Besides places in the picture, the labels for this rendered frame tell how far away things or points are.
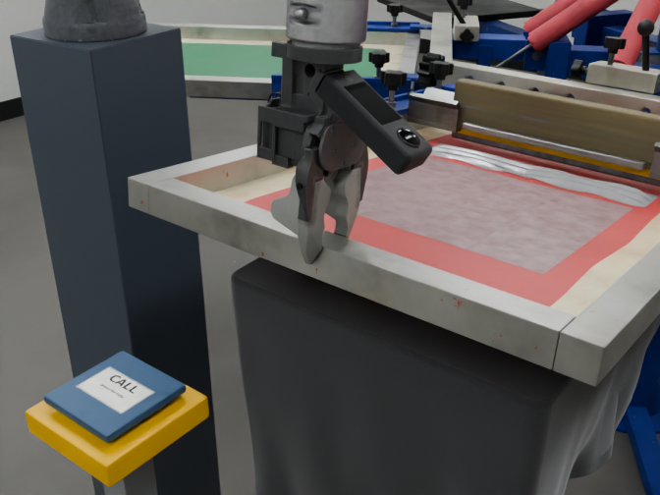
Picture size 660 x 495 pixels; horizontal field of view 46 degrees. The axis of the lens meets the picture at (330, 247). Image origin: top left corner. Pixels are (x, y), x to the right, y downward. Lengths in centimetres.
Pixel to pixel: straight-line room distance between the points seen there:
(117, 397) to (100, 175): 50
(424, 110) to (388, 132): 64
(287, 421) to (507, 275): 40
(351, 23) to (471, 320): 28
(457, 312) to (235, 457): 152
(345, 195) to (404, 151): 11
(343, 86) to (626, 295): 32
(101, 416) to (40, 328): 204
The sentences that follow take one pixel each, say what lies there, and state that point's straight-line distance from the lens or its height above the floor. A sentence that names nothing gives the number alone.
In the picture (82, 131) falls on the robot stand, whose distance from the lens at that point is 122.
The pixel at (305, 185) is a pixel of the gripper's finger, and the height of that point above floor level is 117.
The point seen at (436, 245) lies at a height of 105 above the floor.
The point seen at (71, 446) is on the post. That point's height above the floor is 95.
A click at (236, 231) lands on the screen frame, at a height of 108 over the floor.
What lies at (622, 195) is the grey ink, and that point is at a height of 102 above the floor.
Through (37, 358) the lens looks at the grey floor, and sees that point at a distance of 267.
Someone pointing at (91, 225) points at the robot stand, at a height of 92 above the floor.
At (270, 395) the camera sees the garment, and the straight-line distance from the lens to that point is 109.
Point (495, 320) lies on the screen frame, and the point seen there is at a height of 109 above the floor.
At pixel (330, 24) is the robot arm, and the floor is 131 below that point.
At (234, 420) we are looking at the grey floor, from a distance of 228.
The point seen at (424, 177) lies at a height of 103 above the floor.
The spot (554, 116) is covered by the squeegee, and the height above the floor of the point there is 108.
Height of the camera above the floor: 146
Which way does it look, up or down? 27 degrees down
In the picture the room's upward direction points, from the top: straight up
